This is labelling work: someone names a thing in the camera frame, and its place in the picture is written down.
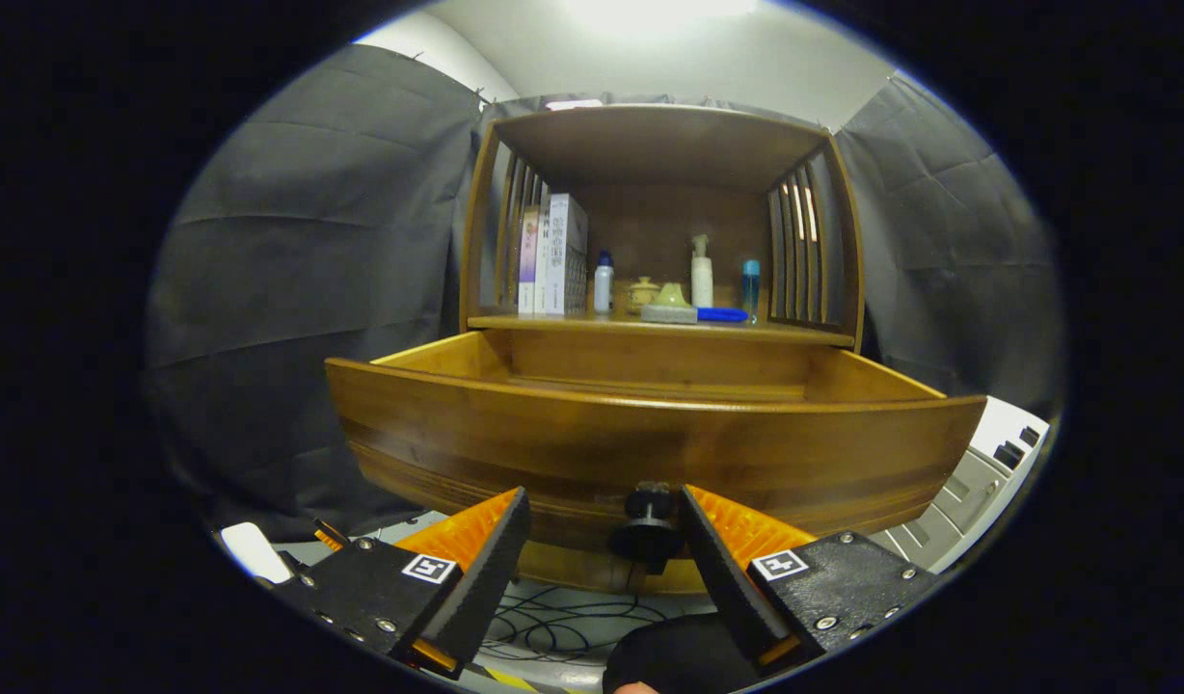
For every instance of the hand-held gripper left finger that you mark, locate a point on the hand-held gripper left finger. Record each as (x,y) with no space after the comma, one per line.
(491,578)

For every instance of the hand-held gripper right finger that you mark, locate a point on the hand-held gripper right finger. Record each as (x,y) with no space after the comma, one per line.
(727,578)

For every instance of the black round drawer knob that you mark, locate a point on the black round drawer knob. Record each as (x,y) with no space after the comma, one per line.
(647,530)

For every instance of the wooden drawer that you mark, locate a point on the wooden drawer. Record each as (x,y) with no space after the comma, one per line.
(650,448)

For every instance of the pale green scrub brush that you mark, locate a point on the pale green scrub brush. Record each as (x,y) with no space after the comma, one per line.
(669,306)

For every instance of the white drawer cabinet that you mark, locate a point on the white drawer cabinet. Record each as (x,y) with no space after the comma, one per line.
(968,492)

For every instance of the wooden countertop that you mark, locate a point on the wooden countertop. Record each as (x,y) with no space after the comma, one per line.
(573,323)

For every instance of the wooden cabinet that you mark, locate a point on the wooden cabinet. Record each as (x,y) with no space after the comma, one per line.
(650,145)

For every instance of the person's dark clothing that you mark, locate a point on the person's dark clothing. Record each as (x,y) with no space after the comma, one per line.
(679,655)

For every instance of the orange and black device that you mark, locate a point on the orange and black device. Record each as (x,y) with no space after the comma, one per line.
(327,533)

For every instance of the white plastic object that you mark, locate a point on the white plastic object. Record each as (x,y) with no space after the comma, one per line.
(255,551)

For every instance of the blue folded cloth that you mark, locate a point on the blue folded cloth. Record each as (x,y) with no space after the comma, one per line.
(722,314)

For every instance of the clear blue bottle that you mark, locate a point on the clear blue bottle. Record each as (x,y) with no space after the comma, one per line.
(750,284)

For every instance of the beige lidded teacup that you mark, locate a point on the beige lidded teacup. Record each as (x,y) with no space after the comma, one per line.
(642,294)

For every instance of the white pump bottle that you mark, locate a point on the white pump bottle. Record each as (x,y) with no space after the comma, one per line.
(701,275)

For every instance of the white bottle with blue cap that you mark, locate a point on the white bottle with blue cap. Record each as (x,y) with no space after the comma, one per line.
(604,284)

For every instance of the purple and white book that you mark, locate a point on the purple and white book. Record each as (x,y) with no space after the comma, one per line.
(528,260)

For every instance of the white patterned book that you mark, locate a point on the white patterned book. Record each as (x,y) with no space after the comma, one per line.
(565,255)

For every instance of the black backdrop cloth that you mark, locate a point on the black backdrop cloth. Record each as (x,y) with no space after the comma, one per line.
(293,270)

